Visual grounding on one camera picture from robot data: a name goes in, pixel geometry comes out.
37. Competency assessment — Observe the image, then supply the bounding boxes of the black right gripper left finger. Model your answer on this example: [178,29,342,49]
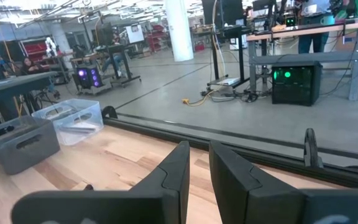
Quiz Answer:
[11,141,191,224]

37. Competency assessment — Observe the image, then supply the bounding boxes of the yellow cable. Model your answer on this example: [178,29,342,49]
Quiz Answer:
[181,88,220,107]

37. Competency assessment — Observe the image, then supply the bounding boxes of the white box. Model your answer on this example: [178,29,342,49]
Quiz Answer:
[219,77,241,86]

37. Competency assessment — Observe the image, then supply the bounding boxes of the black clamp bracket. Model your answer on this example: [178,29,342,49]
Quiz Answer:
[101,105,119,119]
[303,128,324,169]

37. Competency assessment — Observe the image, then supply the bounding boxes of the black monitor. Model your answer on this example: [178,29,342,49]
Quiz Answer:
[201,0,246,29]

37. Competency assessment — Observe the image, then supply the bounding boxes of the black cable bundle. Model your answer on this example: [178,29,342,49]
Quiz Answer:
[202,88,260,103]

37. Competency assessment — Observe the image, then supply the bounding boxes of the person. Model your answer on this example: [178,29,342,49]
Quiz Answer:
[21,57,48,76]
[293,0,336,54]

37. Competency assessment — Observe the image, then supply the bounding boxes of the clear plastic bin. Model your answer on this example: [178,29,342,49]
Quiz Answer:
[31,98,104,146]

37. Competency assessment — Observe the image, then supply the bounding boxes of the grey table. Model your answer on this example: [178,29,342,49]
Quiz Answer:
[0,70,58,131]

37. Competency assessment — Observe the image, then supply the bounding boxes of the white column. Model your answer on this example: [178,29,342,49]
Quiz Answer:
[164,0,195,62]

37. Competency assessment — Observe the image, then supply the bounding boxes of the background workbench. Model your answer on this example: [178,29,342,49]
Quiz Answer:
[246,14,358,102]

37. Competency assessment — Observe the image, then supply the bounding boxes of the computer tower green lights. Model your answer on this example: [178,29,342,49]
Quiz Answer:
[271,60,323,107]

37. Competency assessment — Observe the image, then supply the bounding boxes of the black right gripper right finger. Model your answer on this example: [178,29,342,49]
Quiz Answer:
[209,141,358,224]

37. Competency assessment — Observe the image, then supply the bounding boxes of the whiteboard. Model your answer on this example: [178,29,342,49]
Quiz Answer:
[125,24,145,44]

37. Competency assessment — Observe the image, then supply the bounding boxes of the red shelf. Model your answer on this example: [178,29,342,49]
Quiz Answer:
[22,42,48,63]

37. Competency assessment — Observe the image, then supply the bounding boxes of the black table edge rail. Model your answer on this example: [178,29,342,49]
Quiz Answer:
[103,115,358,189]

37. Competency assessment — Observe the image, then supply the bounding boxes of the grey plastic bin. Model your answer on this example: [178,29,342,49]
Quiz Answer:
[0,115,61,175]

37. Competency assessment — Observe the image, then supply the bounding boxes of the red rack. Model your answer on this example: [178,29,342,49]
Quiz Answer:
[145,24,169,52]

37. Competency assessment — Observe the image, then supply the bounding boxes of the computer tower purple lights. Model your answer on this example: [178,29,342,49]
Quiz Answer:
[72,64,104,91]

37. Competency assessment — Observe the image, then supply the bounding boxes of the black standing desk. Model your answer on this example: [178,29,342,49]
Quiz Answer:
[94,43,142,88]

